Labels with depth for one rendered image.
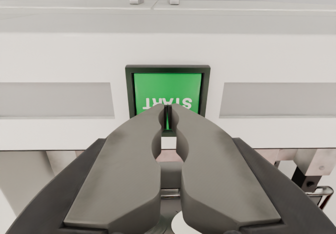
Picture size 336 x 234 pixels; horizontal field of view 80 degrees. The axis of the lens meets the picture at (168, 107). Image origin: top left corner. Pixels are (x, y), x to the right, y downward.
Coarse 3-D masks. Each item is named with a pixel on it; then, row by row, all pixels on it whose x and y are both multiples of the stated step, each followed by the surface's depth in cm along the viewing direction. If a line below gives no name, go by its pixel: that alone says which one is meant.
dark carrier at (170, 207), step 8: (160, 200) 30; (168, 200) 30; (176, 200) 30; (160, 208) 30; (168, 208) 30; (176, 208) 30; (160, 216) 32; (168, 216) 31; (160, 224) 33; (168, 224) 32; (152, 232) 34; (160, 232) 34; (168, 232) 33
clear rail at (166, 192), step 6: (318, 186) 30; (324, 186) 30; (162, 192) 29; (168, 192) 29; (174, 192) 29; (306, 192) 29; (312, 192) 29; (318, 192) 29; (324, 192) 29; (330, 192) 29
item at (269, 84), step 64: (0, 64) 13; (64, 64) 13; (128, 64) 13; (192, 64) 14; (256, 64) 14; (320, 64) 14; (0, 128) 16; (64, 128) 16; (256, 128) 16; (320, 128) 16
